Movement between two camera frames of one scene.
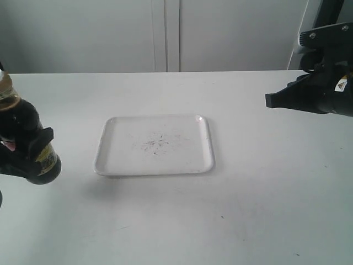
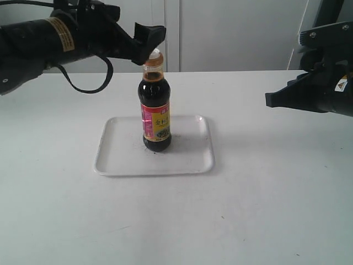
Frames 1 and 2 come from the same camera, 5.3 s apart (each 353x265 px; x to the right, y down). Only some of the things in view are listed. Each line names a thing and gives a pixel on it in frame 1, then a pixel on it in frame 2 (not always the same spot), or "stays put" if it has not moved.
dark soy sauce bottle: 20,128 → 154,98
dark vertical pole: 327,12 stays put
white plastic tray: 155,144 stays put
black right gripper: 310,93 stays put
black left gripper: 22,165 → 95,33
